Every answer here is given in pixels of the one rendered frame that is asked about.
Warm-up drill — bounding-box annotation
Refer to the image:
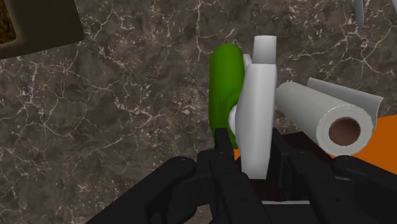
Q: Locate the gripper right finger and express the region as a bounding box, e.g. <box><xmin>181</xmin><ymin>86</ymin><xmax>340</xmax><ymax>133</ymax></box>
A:
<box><xmin>266</xmin><ymin>127</ymin><xmax>397</xmax><ymax>224</ymax></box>

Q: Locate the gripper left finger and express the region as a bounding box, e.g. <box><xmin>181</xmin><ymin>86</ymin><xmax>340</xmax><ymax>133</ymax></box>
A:
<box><xmin>87</xmin><ymin>127</ymin><xmax>274</xmax><ymax>224</ymax></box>

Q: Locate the green spray bottle white trigger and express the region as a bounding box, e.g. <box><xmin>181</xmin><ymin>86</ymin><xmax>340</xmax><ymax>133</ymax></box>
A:
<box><xmin>208</xmin><ymin>34</ymin><xmax>278</xmax><ymax>181</ymax></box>

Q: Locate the white paper towel roll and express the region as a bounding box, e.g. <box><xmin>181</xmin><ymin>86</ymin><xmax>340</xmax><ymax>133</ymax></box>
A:
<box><xmin>274</xmin><ymin>77</ymin><xmax>384</xmax><ymax>157</ymax></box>

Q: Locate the pale grey thin object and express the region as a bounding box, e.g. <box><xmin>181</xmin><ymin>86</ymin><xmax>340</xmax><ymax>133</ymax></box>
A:
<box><xmin>354</xmin><ymin>0</ymin><xmax>365</xmax><ymax>27</ymax></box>

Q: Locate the dark olive square planter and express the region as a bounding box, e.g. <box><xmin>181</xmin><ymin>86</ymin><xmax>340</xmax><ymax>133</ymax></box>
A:
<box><xmin>0</xmin><ymin>0</ymin><xmax>85</xmax><ymax>60</ymax></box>

